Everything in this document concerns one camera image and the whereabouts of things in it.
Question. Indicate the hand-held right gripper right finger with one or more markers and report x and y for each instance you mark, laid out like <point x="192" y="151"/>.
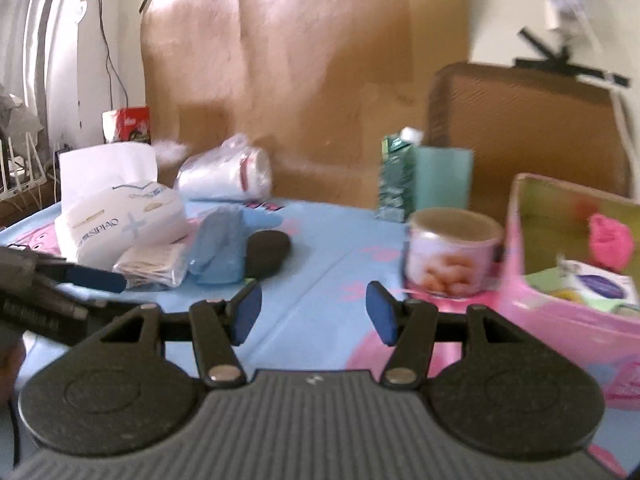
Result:
<point x="380" y="312"/>

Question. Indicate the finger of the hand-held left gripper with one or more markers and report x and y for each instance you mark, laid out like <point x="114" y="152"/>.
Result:
<point x="92" y="277"/>

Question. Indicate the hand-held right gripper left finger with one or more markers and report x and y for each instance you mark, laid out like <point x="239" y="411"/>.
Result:
<point x="246" y="312"/>

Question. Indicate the pink tin box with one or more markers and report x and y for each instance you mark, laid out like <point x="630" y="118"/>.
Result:
<point x="550" y="340"/>

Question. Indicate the white packet with dark label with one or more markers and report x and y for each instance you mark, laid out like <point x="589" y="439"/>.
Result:
<point x="600" y="282"/>

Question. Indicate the pink fluffy cloth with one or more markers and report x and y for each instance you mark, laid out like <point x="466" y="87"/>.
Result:
<point x="610" y="240"/>

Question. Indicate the bag of cotton swabs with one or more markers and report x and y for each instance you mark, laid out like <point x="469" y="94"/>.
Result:
<point x="150" y="265"/>

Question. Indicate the black oval case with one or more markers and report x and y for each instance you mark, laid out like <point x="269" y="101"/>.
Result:
<point x="267" y="252"/>

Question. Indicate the blue pouch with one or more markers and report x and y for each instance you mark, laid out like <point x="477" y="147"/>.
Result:
<point x="220" y="247"/>

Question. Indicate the white tissue pack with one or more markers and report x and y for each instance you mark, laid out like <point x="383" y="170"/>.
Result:
<point x="120" y="210"/>

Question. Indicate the green drink carton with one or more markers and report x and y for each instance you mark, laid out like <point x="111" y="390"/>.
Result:
<point x="397" y="180"/>

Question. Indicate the plastic-wrapped paper cup stack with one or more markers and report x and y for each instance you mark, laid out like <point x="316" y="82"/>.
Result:
<point x="225" y="170"/>

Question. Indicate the teal cup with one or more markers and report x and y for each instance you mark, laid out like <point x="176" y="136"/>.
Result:
<point x="445" y="177"/>

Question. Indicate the red box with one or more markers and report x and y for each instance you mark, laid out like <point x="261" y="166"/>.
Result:
<point x="127" y="125"/>

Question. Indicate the green packet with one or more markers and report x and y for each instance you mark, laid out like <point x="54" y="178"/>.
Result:
<point x="550" y="282"/>

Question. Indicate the brown wood-grain board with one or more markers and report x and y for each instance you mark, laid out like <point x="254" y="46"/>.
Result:
<point x="300" y="85"/>

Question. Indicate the brown woven chair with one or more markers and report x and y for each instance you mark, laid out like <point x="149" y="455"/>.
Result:
<point x="525" y="125"/>

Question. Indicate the black tape strip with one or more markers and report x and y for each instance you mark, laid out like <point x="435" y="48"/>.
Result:
<point x="570" y="66"/>

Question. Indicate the white power strip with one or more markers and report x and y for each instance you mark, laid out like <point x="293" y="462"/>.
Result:
<point x="565" y="15"/>

